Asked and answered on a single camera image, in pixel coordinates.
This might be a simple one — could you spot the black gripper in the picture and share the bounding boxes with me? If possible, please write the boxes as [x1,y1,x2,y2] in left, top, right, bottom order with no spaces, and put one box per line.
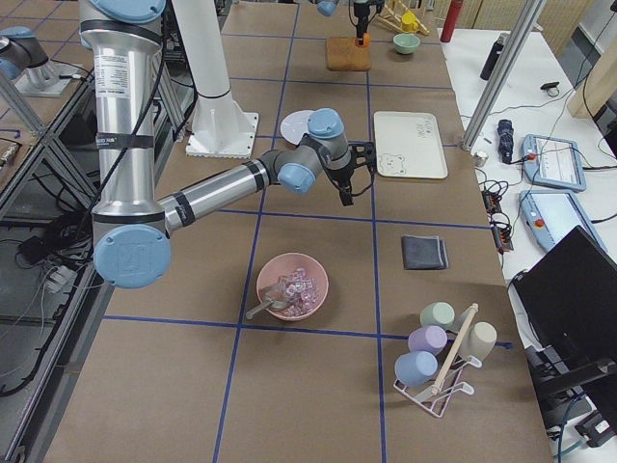
[332,142,375,206]
[353,0,384,37]

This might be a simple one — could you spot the orange fruit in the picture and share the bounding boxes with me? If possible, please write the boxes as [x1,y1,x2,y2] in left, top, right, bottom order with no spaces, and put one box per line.
[355,33,370,48]

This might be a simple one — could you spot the white ridged plate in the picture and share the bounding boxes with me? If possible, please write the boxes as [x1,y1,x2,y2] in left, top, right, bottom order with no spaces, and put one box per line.
[280,110,313,145]

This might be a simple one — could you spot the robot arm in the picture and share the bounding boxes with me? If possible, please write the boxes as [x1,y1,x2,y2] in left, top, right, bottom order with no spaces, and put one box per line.
[313,0,385,47]
[80,1,377,288]

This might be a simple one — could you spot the cream bear serving tray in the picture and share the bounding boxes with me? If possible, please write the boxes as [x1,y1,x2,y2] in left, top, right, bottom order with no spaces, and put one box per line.
[373,111,448,179]

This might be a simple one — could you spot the wooden dish rack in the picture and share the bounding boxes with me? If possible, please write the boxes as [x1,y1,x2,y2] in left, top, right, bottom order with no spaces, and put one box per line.
[377,0,430,36]

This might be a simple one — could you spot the wooden cutting board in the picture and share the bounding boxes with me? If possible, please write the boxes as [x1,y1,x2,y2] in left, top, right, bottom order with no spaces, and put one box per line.
[325,37,371,71]

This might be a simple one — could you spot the green ceramic bowl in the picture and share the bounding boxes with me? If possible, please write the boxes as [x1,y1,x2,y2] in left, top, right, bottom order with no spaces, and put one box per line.
[392,33,421,55]

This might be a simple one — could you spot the yellow mug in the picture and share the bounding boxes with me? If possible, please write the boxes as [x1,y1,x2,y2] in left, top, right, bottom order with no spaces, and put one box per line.
[400,12,419,33]

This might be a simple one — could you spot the red bottle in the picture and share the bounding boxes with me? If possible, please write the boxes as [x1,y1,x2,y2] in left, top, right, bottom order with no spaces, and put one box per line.
[440,0,464,43]

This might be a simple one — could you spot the grey folded cloth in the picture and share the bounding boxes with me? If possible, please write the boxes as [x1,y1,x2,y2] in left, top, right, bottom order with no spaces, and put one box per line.
[401,235,449,270]

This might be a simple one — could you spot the pink bowl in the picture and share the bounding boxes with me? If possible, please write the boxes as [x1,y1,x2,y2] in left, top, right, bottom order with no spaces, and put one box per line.
[256,253,330,321]

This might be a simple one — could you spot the clear ice cubes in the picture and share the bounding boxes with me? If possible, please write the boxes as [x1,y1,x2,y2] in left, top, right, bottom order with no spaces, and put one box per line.
[279,267,319,317]

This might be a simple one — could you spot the clear plastic scoop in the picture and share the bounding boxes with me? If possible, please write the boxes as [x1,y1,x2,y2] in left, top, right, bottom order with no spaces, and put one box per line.
[246,285,290,319]

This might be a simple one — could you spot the black bottle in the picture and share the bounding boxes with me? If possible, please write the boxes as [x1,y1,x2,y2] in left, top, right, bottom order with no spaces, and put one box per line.
[480,33,509,81]

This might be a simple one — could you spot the black power strip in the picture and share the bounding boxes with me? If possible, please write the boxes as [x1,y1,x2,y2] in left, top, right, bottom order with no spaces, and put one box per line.
[482,190,514,255]

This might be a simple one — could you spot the sage green cup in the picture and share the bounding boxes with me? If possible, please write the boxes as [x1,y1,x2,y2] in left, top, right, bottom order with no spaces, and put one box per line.
[419,301,455,330]

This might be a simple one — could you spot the purple cup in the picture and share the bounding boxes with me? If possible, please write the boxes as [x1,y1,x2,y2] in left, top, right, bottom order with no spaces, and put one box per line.
[408,325,447,356]

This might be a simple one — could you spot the folded dark umbrella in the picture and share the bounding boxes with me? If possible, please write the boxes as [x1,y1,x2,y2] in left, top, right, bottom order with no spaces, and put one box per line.
[497,120,514,164]

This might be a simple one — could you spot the blue cup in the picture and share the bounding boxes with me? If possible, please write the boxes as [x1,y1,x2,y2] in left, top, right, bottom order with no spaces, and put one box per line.
[394,351,439,387]

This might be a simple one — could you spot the beige cup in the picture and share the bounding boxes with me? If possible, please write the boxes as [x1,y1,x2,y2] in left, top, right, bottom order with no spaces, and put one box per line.
[467,321,496,361]

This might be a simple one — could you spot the upper teach pendant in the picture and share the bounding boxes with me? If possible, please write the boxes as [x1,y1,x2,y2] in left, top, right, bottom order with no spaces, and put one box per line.
[522,134,586,192]

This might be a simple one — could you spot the teach pendant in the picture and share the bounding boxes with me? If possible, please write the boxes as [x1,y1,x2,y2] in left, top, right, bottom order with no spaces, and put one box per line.
[519,189,607,252]
[522,134,586,192]

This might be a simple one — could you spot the lower teach pendant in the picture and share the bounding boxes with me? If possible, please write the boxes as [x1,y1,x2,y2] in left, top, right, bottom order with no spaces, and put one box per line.
[519,189,607,252]

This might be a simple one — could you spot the black laptop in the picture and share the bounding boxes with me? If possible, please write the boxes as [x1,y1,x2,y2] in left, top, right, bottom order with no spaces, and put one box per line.
[514,226,616,422]

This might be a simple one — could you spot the background robot joint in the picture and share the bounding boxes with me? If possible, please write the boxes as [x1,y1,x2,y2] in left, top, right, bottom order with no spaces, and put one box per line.
[1,26,68,97]

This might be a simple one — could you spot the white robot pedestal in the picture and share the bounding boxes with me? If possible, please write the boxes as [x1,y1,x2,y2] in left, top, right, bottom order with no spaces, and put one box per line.
[173,0,259,159]

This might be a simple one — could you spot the aluminium frame post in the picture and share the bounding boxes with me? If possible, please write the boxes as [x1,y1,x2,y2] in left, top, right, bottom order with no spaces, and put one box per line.
[460,0,547,151]

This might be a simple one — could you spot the wooden rack handle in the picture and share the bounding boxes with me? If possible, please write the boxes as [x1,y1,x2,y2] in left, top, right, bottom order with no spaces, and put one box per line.
[431,303,478,395]

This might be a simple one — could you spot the white wire cup rack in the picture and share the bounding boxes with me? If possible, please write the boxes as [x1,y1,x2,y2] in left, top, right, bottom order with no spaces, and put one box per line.
[393,342,482,418]

